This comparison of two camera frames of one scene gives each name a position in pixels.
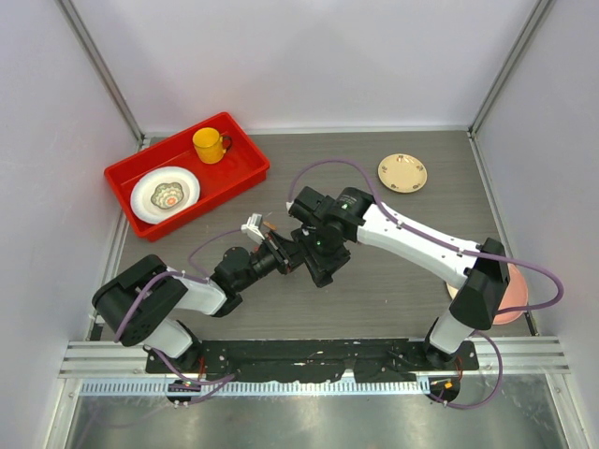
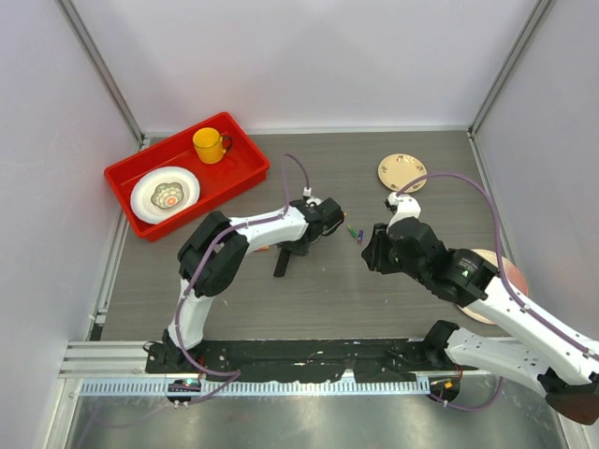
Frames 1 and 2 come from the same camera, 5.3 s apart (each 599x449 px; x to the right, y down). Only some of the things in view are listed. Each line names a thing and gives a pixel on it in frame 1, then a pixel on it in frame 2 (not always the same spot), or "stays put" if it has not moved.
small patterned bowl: (168, 195) stays put
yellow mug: (211, 146) stays put
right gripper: (316, 263) to (374, 254)
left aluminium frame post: (104, 71) stays put
